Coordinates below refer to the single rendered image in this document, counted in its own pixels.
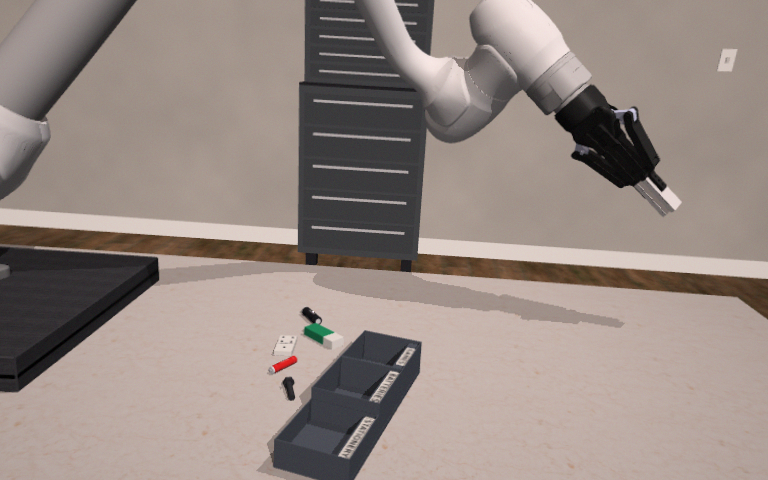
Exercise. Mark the red battery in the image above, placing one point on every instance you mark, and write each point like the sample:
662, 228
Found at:
283, 364

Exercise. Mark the white domino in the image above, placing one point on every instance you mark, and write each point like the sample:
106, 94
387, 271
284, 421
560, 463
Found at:
285, 345

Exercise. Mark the green and white eraser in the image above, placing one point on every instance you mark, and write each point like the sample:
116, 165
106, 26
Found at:
324, 336

